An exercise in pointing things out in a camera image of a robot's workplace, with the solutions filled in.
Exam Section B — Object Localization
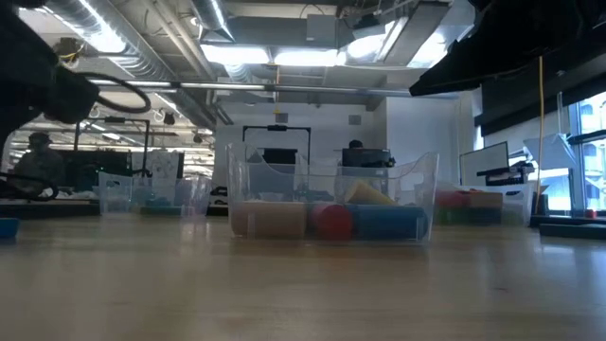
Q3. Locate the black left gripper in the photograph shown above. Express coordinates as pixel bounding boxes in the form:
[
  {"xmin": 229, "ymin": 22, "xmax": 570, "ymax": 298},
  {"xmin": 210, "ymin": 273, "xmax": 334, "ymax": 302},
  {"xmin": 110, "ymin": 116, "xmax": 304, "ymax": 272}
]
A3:
[{"xmin": 43, "ymin": 65, "xmax": 101, "ymax": 126}]

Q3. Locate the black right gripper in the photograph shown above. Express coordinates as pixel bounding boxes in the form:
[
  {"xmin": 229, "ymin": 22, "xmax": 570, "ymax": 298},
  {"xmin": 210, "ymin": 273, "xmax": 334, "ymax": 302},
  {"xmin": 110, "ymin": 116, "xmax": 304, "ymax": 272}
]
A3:
[{"xmin": 409, "ymin": 27, "xmax": 541, "ymax": 98}]

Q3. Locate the natural wooden arch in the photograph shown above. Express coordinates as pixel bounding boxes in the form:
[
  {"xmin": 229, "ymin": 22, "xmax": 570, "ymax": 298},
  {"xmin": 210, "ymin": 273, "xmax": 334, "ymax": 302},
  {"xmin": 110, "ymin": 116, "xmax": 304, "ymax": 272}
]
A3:
[{"xmin": 466, "ymin": 189, "xmax": 504, "ymax": 210}]

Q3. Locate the red wooden arch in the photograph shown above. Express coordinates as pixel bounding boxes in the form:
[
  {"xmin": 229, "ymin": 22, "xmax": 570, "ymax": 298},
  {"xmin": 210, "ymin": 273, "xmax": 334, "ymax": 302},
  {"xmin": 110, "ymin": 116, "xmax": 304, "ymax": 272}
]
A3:
[{"xmin": 435, "ymin": 190, "xmax": 468, "ymax": 210}]

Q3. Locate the clear plastic bin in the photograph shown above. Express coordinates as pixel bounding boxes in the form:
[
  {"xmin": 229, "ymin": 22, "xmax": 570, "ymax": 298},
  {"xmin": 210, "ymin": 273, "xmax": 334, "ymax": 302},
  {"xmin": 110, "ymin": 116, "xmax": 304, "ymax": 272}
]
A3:
[
  {"xmin": 433, "ymin": 182, "xmax": 534, "ymax": 227},
  {"xmin": 97, "ymin": 170, "xmax": 212, "ymax": 218},
  {"xmin": 226, "ymin": 141, "xmax": 440, "ymax": 244}
]

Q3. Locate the blue wooden plank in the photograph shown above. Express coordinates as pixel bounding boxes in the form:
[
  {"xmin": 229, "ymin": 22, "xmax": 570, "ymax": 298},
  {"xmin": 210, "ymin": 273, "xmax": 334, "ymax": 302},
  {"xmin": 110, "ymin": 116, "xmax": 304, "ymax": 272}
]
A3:
[{"xmin": 140, "ymin": 205, "xmax": 184, "ymax": 218}]

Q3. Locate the wide blue wooden block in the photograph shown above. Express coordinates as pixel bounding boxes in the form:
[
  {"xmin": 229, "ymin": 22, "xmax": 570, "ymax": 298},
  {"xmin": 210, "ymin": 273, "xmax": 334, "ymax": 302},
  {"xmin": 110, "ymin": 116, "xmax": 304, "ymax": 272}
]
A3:
[{"xmin": 0, "ymin": 217, "xmax": 21, "ymax": 240}]

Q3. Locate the blue wooden arch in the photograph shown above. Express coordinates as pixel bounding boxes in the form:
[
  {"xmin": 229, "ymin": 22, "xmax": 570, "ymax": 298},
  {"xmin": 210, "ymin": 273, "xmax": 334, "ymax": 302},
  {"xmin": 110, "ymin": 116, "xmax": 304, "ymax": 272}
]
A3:
[{"xmin": 461, "ymin": 207, "xmax": 503, "ymax": 225}]

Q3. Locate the green wooden arch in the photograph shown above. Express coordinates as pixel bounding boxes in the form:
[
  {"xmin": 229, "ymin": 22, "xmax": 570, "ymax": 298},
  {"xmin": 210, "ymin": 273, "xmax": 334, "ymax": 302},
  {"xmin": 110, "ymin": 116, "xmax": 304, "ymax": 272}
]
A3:
[{"xmin": 434, "ymin": 207, "xmax": 463, "ymax": 225}]

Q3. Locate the yellow wooden cylinder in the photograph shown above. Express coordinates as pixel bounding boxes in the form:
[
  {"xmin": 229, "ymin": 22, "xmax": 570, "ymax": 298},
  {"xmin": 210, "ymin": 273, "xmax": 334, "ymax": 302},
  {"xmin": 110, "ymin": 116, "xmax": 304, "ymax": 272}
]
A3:
[{"xmin": 343, "ymin": 178, "xmax": 398, "ymax": 206}]

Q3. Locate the blue wooden cylinder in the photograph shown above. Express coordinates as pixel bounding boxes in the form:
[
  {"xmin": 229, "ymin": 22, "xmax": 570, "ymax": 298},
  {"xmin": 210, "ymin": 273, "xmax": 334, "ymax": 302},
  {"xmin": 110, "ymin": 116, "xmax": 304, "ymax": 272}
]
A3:
[{"xmin": 349, "ymin": 204, "xmax": 430, "ymax": 241}]

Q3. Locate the red wooden cylinder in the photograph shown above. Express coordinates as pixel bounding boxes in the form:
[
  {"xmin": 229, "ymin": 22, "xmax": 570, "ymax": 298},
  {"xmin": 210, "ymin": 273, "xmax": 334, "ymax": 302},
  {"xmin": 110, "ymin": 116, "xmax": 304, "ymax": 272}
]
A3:
[{"xmin": 312, "ymin": 203, "xmax": 354, "ymax": 241}]

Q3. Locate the natural wooden cylinder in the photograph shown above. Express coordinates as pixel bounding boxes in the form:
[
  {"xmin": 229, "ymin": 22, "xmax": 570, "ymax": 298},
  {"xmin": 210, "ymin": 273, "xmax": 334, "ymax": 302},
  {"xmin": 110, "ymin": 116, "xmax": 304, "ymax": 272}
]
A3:
[{"xmin": 229, "ymin": 201, "xmax": 307, "ymax": 240}]

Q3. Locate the black monitor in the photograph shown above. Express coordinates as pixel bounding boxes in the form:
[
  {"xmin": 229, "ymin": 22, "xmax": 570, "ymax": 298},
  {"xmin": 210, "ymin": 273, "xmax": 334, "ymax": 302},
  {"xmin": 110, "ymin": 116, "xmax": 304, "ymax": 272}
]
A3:
[{"xmin": 63, "ymin": 149, "xmax": 134, "ymax": 191}]

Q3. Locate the white crumpled cloth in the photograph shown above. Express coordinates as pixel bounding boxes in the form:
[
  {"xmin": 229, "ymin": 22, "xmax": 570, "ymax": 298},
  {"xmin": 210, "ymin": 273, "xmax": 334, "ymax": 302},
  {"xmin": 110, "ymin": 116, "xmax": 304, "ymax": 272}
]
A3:
[{"xmin": 40, "ymin": 187, "xmax": 96, "ymax": 200}]

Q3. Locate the white panel on stand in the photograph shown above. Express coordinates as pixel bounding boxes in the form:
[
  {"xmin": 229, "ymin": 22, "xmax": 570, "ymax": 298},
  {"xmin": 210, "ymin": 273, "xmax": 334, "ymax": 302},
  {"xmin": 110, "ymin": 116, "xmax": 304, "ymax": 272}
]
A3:
[{"xmin": 458, "ymin": 141, "xmax": 511, "ymax": 187}]

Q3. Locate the whiteboard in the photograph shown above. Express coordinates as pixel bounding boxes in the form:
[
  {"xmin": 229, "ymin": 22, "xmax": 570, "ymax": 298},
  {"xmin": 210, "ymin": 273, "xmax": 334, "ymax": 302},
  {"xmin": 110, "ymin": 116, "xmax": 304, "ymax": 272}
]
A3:
[{"xmin": 144, "ymin": 150, "xmax": 186, "ymax": 180}]

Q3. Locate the black machine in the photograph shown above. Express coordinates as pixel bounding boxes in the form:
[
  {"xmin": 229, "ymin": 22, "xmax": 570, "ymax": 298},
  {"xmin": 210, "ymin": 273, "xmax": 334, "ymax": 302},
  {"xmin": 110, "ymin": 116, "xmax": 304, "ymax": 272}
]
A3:
[{"xmin": 475, "ymin": 160, "xmax": 536, "ymax": 187}]

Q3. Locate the window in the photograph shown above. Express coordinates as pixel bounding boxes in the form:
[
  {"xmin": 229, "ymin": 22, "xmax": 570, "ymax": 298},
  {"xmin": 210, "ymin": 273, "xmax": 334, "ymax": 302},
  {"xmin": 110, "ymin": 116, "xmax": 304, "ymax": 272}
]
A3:
[{"xmin": 575, "ymin": 92, "xmax": 606, "ymax": 212}]

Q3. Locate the black box appliance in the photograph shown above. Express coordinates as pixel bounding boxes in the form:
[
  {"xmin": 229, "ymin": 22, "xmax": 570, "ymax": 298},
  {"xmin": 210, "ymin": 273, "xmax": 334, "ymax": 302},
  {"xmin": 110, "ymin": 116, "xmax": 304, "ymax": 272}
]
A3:
[{"xmin": 340, "ymin": 147, "xmax": 395, "ymax": 169}]

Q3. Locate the grey ceiling pipe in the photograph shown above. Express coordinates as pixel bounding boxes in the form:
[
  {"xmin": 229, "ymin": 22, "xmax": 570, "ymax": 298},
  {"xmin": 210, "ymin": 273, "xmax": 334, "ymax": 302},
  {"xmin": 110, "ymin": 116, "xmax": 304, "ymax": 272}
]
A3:
[{"xmin": 89, "ymin": 78, "xmax": 427, "ymax": 99}]

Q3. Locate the grey ceiling box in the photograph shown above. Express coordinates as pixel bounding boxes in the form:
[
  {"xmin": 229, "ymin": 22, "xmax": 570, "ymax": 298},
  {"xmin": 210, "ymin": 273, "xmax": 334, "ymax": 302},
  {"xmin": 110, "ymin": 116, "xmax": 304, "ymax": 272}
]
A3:
[{"xmin": 305, "ymin": 12, "xmax": 340, "ymax": 44}]

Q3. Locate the teal wooden plank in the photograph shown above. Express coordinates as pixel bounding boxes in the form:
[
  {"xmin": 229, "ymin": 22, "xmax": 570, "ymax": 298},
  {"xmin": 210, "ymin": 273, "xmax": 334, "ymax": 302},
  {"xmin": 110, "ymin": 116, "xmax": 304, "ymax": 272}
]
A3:
[{"xmin": 539, "ymin": 223, "xmax": 606, "ymax": 241}]

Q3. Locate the ceiling light panel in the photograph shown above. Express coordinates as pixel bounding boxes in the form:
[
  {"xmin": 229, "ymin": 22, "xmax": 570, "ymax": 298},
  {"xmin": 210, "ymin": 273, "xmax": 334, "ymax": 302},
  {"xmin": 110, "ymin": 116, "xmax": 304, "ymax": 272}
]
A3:
[{"xmin": 201, "ymin": 45, "xmax": 342, "ymax": 67}]

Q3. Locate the black and yellow cable reel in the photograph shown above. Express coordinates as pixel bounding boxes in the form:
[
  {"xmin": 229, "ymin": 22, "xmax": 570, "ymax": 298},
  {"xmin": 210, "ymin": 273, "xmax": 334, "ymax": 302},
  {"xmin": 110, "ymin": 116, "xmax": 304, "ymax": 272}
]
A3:
[{"xmin": 54, "ymin": 37, "xmax": 86, "ymax": 65}]

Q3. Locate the black frame stand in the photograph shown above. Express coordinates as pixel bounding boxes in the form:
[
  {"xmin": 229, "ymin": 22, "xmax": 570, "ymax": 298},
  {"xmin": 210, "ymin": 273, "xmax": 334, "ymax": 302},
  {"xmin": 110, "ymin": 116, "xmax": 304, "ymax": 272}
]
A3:
[
  {"xmin": 73, "ymin": 116, "xmax": 152, "ymax": 179},
  {"xmin": 241, "ymin": 123, "xmax": 312, "ymax": 167}
]

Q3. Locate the silver ventilation duct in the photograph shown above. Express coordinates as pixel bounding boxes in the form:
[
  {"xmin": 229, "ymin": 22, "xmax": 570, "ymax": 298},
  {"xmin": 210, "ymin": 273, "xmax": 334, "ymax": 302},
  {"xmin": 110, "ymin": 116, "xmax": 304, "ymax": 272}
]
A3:
[{"xmin": 42, "ymin": 0, "xmax": 236, "ymax": 129}]

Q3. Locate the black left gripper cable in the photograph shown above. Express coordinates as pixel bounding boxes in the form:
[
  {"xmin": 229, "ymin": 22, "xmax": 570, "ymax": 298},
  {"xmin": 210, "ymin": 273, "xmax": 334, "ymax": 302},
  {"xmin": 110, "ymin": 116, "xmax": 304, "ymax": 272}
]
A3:
[{"xmin": 78, "ymin": 72, "xmax": 152, "ymax": 115}]

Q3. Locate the black left arm base cable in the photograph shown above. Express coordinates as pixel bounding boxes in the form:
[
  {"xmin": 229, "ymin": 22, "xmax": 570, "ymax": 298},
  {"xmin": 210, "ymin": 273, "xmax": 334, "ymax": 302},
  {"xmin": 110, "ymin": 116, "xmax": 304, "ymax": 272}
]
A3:
[{"xmin": 0, "ymin": 171, "xmax": 61, "ymax": 203}]

